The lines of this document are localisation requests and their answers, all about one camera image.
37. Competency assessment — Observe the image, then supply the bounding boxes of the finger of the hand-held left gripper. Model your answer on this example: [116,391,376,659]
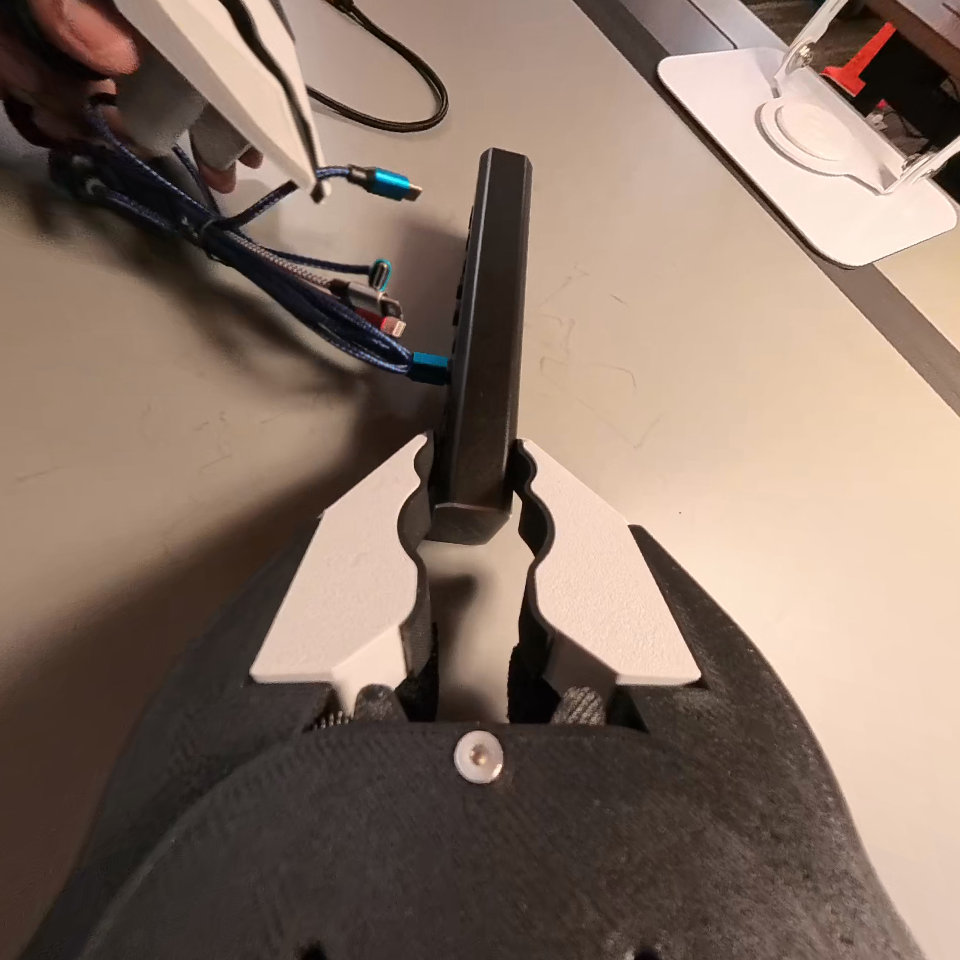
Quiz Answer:
[255,0,327,172]
[114,0,333,204]

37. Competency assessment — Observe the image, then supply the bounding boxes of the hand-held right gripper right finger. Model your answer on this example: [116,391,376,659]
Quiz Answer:
[508,438,704,725]

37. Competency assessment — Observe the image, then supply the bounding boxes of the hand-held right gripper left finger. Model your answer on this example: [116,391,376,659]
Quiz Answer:
[249,431,440,723]

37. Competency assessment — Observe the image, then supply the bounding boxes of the black cable orange plug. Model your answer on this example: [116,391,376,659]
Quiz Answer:
[307,0,450,136]

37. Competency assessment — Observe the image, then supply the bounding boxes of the slim black USB hub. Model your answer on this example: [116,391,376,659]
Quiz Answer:
[423,147,535,546]

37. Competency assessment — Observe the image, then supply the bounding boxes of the white monitor stand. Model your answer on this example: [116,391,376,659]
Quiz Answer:
[658,0,960,267]

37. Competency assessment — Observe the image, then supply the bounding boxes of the orange traffic cone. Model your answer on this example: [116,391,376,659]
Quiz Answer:
[821,22,897,99]

